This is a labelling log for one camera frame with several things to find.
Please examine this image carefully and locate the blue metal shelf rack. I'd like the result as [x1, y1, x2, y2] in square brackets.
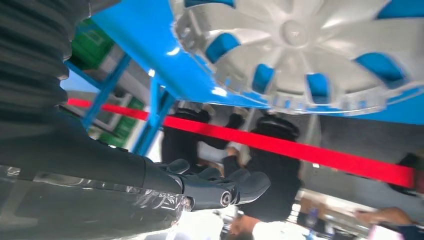
[62, 52, 133, 132]
[62, 0, 424, 157]

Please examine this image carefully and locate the black stool chrome base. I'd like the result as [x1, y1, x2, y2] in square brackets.
[256, 114, 301, 142]
[172, 108, 213, 124]

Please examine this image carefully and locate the red barrier belt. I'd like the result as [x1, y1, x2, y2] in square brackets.
[66, 97, 417, 190]

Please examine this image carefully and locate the green plastic crate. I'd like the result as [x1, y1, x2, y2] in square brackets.
[97, 96, 146, 149]
[70, 18, 115, 71]

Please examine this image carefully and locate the person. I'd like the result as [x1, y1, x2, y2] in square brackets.
[355, 206, 424, 240]
[161, 107, 247, 167]
[221, 132, 303, 240]

